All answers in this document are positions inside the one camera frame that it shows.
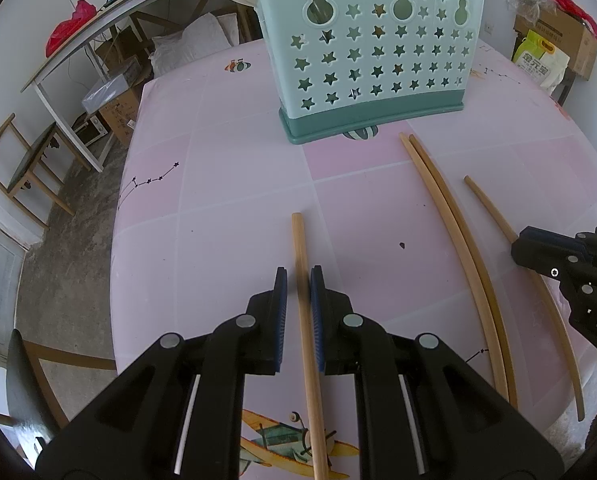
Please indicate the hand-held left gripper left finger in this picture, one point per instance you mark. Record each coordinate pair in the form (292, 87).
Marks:
(281, 320)

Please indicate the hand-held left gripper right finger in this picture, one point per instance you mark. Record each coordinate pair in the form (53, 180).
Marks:
(317, 320)

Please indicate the long tan chopstick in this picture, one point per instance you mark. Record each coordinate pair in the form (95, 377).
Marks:
(497, 350)
(301, 245)
(488, 205)

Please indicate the pair of wooden chopsticks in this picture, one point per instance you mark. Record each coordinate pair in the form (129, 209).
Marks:
(507, 350)

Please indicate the teal star-cut utensil holder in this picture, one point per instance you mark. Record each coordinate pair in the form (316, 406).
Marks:
(378, 105)

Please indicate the pink printed tablecloth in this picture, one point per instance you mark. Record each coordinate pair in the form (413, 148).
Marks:
(218, 200)

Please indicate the white and green rice sack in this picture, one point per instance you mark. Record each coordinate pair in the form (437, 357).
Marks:
(538, 60)

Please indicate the large open cardboard box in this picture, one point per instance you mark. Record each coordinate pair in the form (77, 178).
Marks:
(568, 35)

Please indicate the red plastic bag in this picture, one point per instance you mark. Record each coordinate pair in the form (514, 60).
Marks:
(71, 25)
(565, 2)

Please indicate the crumpled clear plastic wrap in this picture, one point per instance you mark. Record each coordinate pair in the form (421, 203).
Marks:
(528, 2)

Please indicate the small cardboard box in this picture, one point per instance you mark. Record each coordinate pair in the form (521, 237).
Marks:
(121, 115)

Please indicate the wooden chair with dark seat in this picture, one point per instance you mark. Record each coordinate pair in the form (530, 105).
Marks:
(21, 385)
(31, 155)

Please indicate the grey wrapped pack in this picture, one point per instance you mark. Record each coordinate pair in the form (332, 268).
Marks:
(103, 92)

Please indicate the white woven sack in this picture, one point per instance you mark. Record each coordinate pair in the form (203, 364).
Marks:
(188, 45)

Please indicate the long white side table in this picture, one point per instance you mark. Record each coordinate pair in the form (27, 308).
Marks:
(53, 66)

